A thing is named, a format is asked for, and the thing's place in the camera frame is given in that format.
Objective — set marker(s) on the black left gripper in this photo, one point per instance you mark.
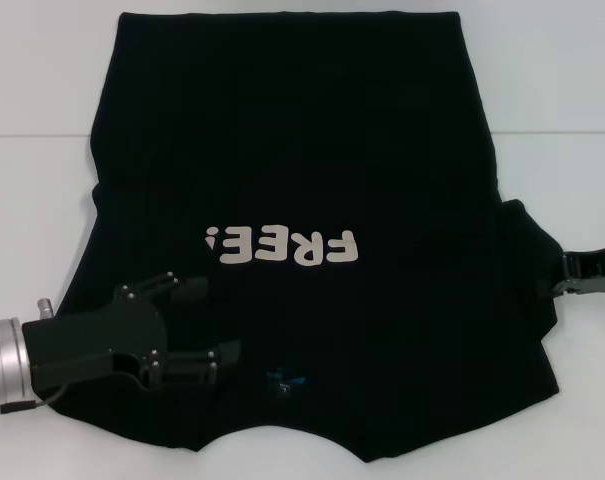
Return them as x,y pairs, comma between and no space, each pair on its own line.
102,335

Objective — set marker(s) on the black shirt with FREE print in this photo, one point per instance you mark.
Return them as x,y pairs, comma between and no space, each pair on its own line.
292,150

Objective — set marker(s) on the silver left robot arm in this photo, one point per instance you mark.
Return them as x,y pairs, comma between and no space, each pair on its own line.
4,360

